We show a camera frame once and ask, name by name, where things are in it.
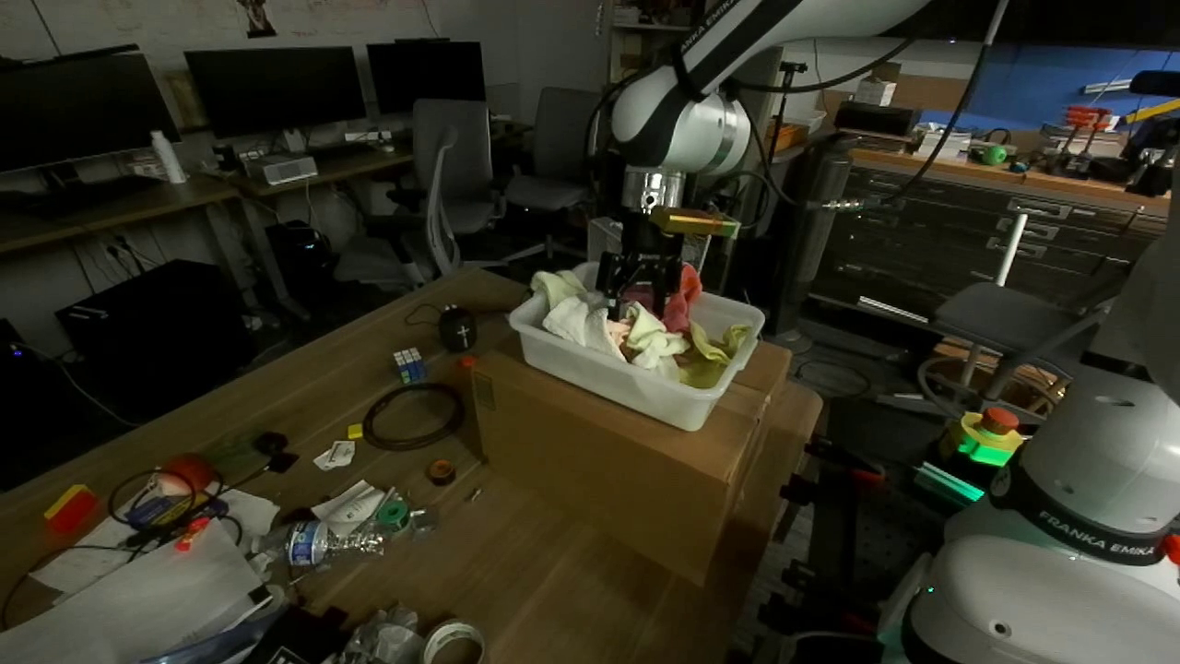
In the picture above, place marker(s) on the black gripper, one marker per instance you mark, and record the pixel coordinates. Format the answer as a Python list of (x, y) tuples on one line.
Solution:
[(641, 246)]

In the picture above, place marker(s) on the pink towel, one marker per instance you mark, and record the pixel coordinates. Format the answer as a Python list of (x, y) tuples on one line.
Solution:
[(685, 296)]

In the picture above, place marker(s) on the pale green towel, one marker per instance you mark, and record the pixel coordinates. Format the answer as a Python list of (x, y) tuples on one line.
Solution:
[(652, 344)]

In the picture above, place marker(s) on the white towel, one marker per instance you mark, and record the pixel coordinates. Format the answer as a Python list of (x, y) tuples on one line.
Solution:
[(573, 315)]

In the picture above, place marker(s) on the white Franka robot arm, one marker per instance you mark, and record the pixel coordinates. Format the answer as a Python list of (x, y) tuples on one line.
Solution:
[(1107, 465)]

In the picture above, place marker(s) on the white plastic basket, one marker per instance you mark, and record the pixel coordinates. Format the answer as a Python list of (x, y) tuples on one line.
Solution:
[(614, 384)]

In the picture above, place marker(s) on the grey office chair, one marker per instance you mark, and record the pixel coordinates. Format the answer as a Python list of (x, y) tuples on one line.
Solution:
[(560, 140), (453, 159)]

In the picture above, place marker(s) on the tall cardboard box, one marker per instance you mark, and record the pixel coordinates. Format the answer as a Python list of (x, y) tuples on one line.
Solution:
[(796, 429)]

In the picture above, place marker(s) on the Rubik's cube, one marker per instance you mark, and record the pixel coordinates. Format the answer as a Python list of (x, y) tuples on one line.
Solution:
[(412, 361)]

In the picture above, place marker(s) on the white shelf unit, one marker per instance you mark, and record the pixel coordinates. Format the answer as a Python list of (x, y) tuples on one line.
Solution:
[(652, 38)]

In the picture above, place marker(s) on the small brown round disc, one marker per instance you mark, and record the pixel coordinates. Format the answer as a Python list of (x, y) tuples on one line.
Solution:
[(441, 471)]

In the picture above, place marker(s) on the black computer monitor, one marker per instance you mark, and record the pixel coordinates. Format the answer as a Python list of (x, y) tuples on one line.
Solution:
[(76, 112), (278, 85), (425, 73)]

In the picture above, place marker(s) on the small yellow piece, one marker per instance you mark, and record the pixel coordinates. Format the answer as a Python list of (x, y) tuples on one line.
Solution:
[(356, 432)]

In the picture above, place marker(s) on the black metal stand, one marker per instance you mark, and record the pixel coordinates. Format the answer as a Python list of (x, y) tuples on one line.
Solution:
[(835, 541)]

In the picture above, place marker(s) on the dark drawer cabinet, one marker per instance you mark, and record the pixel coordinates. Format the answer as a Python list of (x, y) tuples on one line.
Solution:
[(959, 246)]

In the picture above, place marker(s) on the small white wrapper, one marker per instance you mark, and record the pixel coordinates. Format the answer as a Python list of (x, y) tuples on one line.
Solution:
[(334, 456)]

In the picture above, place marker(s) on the small brown carton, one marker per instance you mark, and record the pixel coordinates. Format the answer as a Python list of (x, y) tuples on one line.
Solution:
[(929, 95)]

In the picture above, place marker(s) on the clear bag with white label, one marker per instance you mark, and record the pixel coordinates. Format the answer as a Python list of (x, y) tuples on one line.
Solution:
[(351, 507)]

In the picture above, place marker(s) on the green lit device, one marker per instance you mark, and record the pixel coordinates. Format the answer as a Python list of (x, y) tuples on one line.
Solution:
[(951, 482)]

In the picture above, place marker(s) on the wooden workbench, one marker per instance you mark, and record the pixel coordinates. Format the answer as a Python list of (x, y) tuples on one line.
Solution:
[(984, 170)]

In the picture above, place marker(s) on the white flat device box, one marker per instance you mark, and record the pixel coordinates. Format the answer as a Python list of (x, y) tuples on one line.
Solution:
[(290, 170)]

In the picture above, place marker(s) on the grey stool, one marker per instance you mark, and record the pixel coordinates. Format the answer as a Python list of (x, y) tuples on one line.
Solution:
[(1017, 315)]

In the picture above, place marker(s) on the red emergency stop button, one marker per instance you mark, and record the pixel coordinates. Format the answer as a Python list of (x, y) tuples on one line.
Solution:
[(994, 432)]

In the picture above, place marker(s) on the white tape roll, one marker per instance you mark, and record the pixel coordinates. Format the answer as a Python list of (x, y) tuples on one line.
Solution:
[(453, 630)]

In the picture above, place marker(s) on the small black knob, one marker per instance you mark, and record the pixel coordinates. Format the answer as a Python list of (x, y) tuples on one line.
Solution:
[(267, 441), (282, 461)]

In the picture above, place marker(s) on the clear plastic bottle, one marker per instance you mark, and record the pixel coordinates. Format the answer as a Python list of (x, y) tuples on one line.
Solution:
[(304, 541)]

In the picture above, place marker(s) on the crumpled clear plastic bag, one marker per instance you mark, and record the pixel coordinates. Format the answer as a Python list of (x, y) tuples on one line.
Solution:
[(382, 639)]

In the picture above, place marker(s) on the large black bag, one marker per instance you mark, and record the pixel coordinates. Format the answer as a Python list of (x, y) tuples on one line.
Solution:
[(162, 333)]

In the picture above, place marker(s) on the blue board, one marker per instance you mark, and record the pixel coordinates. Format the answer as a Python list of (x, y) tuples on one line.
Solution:
[(1071, 77)]

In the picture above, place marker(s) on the white plastic bottle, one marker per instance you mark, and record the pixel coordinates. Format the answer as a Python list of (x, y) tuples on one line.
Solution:
[(168, 157)]

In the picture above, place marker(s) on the red capped container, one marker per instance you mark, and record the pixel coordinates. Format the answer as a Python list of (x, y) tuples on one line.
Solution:
[(168, 499)]

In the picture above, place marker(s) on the large white paper sheet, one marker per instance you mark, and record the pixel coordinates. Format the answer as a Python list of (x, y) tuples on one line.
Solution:
[(124, 593)]

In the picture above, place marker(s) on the red and yellow block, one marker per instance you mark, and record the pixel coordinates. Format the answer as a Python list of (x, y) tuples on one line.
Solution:
[(73, 510)]

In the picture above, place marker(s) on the gold wrist camera bar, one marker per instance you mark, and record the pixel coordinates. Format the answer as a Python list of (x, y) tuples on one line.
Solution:
[(694, 223)]

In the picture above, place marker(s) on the dark wall-mounted fixture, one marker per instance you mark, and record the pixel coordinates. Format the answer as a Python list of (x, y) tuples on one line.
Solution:
[(258, 16)]

